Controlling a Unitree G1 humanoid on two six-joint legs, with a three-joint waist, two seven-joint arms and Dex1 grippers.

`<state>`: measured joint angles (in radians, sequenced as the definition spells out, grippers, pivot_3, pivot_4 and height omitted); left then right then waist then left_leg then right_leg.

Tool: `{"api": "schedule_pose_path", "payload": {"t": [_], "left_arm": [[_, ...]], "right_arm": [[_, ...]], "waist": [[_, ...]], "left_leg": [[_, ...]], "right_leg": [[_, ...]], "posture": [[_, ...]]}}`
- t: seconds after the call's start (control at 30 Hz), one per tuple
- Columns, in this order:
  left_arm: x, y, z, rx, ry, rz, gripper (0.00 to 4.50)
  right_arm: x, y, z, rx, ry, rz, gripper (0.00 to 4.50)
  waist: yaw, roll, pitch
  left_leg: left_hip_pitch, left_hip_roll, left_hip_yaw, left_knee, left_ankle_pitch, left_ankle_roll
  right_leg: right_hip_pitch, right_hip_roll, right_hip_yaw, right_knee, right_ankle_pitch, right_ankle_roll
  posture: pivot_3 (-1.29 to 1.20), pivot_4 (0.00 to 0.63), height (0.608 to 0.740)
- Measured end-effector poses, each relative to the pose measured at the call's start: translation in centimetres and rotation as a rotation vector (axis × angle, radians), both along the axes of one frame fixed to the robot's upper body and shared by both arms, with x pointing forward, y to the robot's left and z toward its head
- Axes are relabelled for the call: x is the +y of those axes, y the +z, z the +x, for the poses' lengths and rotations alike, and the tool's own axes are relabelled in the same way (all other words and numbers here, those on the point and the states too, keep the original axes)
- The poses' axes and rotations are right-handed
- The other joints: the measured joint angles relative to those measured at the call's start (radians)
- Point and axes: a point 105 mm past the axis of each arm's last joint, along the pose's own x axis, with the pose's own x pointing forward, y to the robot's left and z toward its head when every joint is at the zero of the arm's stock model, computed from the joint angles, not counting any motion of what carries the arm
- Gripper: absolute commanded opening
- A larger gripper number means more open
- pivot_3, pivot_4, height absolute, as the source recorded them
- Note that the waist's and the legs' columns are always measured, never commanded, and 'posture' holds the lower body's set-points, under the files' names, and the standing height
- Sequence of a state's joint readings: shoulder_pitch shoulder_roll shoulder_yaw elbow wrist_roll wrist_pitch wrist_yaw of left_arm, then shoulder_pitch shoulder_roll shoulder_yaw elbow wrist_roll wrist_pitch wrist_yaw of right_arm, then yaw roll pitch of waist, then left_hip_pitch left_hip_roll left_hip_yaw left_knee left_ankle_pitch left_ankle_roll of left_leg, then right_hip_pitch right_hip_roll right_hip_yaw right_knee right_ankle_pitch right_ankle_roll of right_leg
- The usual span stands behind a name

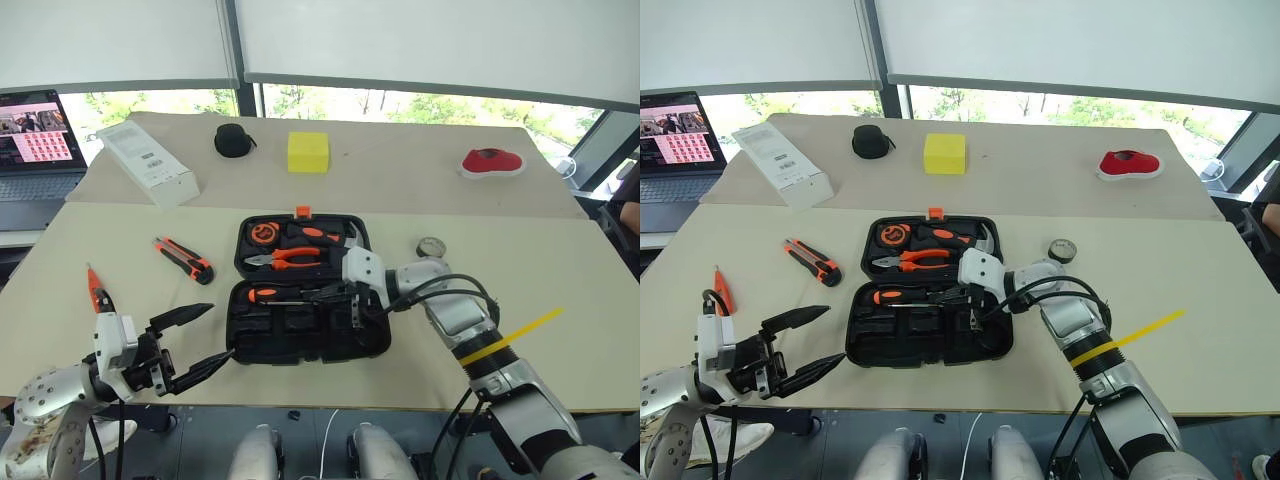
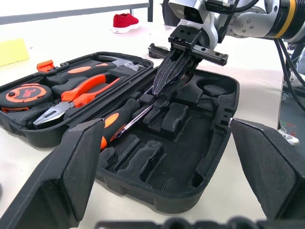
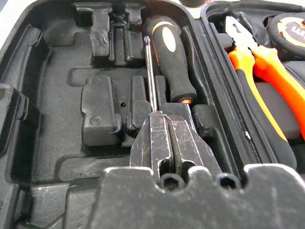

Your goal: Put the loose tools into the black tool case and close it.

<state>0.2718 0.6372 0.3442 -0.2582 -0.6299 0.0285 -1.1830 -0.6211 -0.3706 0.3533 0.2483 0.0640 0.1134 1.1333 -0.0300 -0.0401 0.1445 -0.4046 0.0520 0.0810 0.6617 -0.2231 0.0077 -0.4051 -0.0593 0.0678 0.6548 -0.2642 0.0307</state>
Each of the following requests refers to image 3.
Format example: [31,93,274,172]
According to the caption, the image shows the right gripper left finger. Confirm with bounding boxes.
[130,110,173,184]

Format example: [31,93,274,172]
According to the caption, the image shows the thin metal screwdriver shaft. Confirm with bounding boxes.
[144,35,159,113]

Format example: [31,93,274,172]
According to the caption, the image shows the black plastic tool case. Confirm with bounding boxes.
[0,0,305,229]

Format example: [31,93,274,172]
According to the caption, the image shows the orange handled pliers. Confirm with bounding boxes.
[224,15,305,169]

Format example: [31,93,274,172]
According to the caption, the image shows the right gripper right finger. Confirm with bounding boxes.
[168,116,224,179]

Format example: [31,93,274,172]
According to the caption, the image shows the black and orange tape measure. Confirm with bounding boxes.
[265,11,305,60]

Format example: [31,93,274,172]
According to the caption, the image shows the black and orange handled screwdriver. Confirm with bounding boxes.
[142,15,198,134]

